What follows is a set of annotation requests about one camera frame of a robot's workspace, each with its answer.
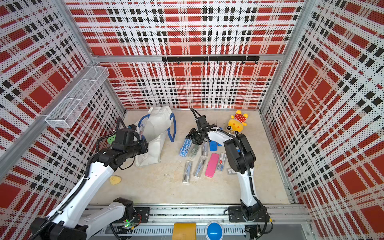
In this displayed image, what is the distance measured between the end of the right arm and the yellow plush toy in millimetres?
265

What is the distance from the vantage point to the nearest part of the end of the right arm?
754mm

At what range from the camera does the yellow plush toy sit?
1040 millimetres
